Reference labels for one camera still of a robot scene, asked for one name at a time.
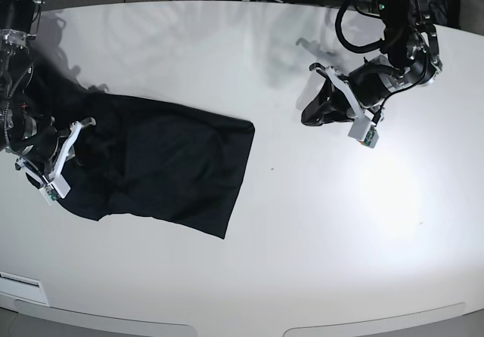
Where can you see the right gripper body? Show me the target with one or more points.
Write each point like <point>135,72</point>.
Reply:
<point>42,154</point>

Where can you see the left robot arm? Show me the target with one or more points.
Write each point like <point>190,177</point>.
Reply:
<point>409,53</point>

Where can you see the black T-shirt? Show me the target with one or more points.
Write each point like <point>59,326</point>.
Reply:
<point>146,157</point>

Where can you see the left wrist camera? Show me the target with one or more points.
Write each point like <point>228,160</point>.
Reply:
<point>364,132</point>

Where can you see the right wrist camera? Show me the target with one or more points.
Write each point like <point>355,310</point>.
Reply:
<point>55,190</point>

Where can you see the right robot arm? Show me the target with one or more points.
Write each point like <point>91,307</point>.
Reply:
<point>28,129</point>

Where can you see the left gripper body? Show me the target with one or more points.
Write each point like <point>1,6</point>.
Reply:
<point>367,82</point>

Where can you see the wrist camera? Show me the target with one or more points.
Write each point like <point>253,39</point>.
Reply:
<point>55,190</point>
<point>364,132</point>

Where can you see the white label plate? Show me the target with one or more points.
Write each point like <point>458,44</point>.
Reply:
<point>24,289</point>

